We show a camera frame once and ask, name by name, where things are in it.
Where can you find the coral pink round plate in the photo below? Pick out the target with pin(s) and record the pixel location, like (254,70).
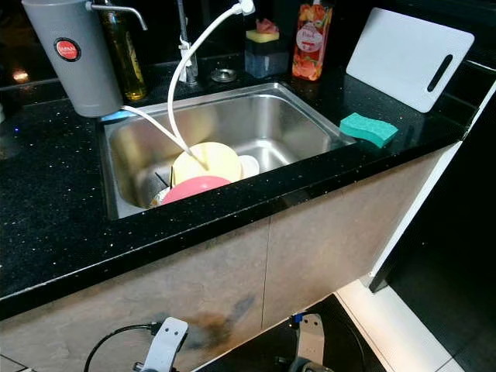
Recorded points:
(196,191)

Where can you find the grey water filter canister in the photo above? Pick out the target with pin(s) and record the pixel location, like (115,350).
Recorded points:
(74,62)

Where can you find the white floral plate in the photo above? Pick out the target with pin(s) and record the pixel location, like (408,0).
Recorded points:
(160,198)

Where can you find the black fork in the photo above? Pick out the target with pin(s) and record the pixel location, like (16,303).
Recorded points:
(167,180)

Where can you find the oil bottle with green cap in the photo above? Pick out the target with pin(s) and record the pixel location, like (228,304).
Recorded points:
(128,62)

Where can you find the yellow round plate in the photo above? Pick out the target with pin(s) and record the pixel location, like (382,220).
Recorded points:
(213,159)

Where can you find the chrome gooseneck faucet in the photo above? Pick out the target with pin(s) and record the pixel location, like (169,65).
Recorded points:
(185,31)

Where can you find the round steel hole cover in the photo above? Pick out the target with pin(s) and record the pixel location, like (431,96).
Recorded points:
(224,75)

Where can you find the small white bowl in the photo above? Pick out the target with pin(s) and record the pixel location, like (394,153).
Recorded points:
(249,167)

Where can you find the stainless steel sink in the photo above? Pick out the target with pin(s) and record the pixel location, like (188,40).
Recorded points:
(267,120)

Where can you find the clear sponge holder box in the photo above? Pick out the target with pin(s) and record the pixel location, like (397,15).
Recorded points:
(263,60)

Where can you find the yellow sponge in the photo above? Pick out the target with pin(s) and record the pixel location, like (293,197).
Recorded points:
(262,36)

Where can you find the red scrub pad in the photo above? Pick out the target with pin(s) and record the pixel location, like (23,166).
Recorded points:
(267,26)

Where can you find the peach soap pump bottle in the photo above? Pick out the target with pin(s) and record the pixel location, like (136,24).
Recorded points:
(311,46)

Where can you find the narrow tan cabinet door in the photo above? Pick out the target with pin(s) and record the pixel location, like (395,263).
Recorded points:
(349,225)

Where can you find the green sponge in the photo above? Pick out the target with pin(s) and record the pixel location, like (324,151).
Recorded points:
(368,130)

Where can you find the white cutting board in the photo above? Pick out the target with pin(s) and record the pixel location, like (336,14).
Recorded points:
(399,54)

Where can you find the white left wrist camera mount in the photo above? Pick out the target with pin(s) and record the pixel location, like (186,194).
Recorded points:
(167,341)

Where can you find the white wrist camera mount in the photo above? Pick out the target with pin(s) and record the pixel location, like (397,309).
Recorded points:
(167,341)
(310,341)

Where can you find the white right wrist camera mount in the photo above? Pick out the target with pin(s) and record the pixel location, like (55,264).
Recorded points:
(310,341)

